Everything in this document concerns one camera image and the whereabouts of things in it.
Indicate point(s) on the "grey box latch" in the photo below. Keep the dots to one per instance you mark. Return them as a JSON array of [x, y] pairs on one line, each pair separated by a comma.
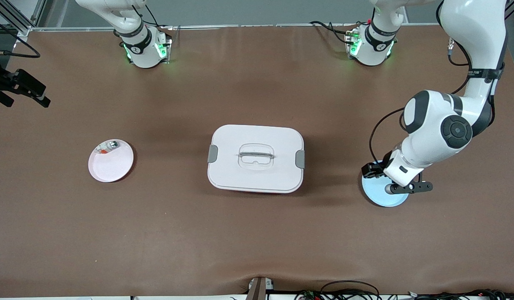
[[212, 154], [300, 159]]

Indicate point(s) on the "blue round plate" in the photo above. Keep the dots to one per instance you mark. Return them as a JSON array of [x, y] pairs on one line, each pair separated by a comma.
[[382, 199]]

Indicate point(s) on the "white lidded storage box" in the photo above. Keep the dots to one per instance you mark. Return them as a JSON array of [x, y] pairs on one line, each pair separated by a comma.
[[256, 179]]

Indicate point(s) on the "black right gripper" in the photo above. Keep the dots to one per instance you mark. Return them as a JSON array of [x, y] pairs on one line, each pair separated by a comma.
[[7, 81]]

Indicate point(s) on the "pink round plate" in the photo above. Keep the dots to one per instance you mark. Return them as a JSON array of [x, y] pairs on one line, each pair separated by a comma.
[[111, 168]]

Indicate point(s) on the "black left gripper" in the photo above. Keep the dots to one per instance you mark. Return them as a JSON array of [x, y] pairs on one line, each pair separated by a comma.
[[378, 168]]

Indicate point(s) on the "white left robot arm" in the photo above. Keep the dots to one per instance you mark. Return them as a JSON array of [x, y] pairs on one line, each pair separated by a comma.
[[436, 125]]

